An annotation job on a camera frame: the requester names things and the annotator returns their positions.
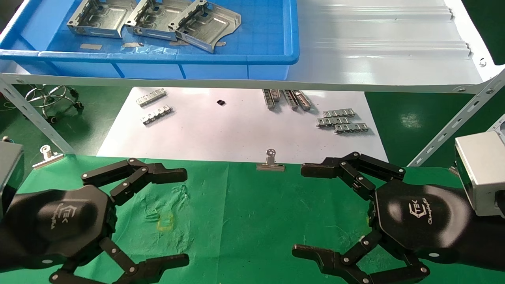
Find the green table cloth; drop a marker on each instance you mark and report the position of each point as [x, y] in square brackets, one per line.
[252, 221]

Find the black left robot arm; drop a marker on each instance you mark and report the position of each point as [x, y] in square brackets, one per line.
[7, 236]

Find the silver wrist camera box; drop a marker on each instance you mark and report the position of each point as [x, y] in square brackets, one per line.
[483, 173]
[10, 177]

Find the silver notched metal strip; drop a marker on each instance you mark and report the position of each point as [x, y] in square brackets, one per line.
[352, 128]
[333, 122]
[339, 113]

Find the silver sheet metal bracket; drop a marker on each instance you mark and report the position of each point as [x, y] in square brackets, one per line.
[152, 23]
[213, 23]
[106, 17]

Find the white paper sheet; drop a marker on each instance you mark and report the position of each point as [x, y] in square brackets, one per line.
[236, 130]

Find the silver toothed metal rail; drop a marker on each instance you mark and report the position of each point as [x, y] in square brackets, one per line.
[157, 114]
[152, 97]

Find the perforated metal rack strut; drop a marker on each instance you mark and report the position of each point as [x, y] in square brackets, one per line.
[35, 114]
[453, 122]

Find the blue plastic bin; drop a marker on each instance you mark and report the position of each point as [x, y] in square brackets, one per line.
[256, 39]

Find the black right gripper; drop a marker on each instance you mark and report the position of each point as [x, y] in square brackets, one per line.
[422, 221]

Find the chrome stool base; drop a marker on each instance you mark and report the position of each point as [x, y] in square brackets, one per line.
[50, 98]

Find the grey tape piece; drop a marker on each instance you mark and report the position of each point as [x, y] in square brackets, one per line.
[221, 43]
[132, 44]
[177, 42]
[91, 46]

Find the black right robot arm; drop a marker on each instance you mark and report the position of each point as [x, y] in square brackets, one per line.
[489, 240]

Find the silver channel metal rail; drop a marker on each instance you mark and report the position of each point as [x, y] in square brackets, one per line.
[277, 94]
[269, 99]
[291, 100]
[303, 99]

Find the silver binder clip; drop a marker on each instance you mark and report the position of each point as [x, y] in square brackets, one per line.
[47, 159]
[270, 167]

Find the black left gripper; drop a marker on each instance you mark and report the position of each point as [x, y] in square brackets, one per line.
[67, 225]

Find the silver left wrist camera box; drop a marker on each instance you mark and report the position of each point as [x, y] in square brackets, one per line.
[10, 177]

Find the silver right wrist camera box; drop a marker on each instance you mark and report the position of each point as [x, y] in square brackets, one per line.
[483, 173]

